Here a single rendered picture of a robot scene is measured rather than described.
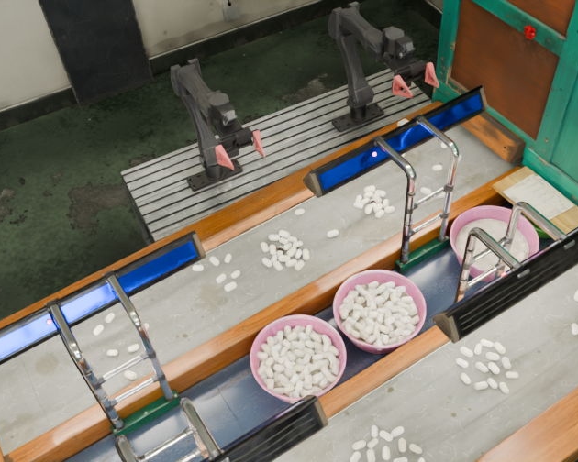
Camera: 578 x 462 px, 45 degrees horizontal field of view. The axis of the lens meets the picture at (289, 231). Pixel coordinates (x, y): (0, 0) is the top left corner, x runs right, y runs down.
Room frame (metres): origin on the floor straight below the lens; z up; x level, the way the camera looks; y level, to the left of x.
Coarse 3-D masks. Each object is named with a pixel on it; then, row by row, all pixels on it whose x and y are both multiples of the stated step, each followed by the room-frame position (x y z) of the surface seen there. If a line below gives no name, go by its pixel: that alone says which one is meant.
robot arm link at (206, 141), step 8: (184, 88) 1.87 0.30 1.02; (184, 96) 1.86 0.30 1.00; (192, 96) 1.86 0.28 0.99; (192, 104) 1.85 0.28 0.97; (192, 112) 1.84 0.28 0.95; (192, 120) 1.84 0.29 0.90; (200, 120) 1.82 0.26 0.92; (200, 128) 1.81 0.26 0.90; (208, 128) 1.82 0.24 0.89; (200, 136) 1.80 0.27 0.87; (208, 136) 1.80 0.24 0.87; (200, 144) 1.78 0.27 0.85; (208, 144) 1.78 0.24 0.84; (216, 144) 1.79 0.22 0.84; (200, 152) 1.80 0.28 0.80; (208, 152) 1.76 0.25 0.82; (208, 160) 1.75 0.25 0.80; (216, 160) 1.76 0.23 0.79
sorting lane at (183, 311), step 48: (432, 144) 1.78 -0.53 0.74; (480, 144) 1.76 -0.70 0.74; (336, 192) 1.60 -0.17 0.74; (432, 192) 1.55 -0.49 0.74; (240, 240) 1.43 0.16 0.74; (336, 240) 1.39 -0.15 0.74; (384, 240) 1.37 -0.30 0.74; (192, 288) 1.26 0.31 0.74; (240, 288) 1.24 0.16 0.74; (288, 288) 1.23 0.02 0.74; (96, 336) 1.12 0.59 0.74; (192, 336) 1.09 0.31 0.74; (0, 384) 1.00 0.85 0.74; (48, 384) 0.98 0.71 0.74; (0, 432) 0.85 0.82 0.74
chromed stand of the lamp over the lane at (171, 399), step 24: (120, 288) 1.01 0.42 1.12; (72, 336) 0.88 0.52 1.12; (144, 336) 0.91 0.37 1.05; (72, 360) 0.84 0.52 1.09; (96, 384) 0.84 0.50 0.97; (144, 384) 0.89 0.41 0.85; (168, 384) 0.92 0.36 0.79; (144, 408) 0.89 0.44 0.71; (168, 408) 0.90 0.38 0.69; (120, 432) 0.83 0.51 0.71
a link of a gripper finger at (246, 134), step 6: (240, 132) 1.53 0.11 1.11; (246, 132) 1.53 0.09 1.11; (252, 132) 1.53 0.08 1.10; (258, 132) 1.53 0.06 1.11; (240, 138) 1.52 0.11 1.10; (246, 138) 1.52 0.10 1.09; (258, 138) 1.51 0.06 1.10; (258, 144) 1.49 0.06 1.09; (258, 150) 1.50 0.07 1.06; (264, 156) 1.46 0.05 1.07
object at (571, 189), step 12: (444, 84) 1.98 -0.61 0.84; (432, 96) 2.03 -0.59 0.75; (444, 96) 1.98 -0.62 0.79; (456, 96) 1.92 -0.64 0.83; (528, 156) 1.61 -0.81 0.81; (540, 168) 1.56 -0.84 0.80; (552, 168) 1.52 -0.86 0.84; (552, 180) 1.51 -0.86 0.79; (564, 180) 1.47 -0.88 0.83; (564, 192) 1.46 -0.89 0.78; (576, 192) 1.43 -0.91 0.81; (576, 204) 1.42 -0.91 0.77
